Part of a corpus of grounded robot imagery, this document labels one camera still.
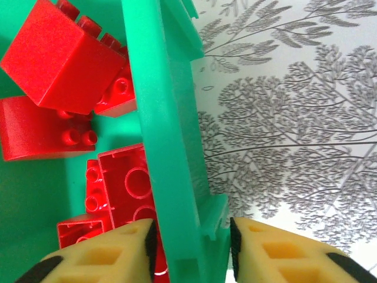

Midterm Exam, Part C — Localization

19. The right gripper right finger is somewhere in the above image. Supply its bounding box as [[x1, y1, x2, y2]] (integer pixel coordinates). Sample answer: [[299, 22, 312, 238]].
[[229, 216, 377, 283]]

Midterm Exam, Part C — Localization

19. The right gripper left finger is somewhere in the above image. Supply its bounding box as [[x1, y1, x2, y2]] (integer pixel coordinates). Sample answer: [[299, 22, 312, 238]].
[[14, 219, 158, 283]]

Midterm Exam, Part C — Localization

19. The red curved lego brick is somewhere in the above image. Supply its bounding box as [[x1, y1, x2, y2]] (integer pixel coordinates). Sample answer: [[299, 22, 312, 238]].
[[0, 96, 98, 162]]

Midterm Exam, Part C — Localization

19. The green plastic bin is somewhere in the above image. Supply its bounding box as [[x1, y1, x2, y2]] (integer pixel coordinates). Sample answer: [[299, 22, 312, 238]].
[[0, 0, 230, 283]]

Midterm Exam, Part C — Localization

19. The floral table cover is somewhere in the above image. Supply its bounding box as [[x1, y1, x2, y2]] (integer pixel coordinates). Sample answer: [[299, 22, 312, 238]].
[[188, 0, 377, 283]]

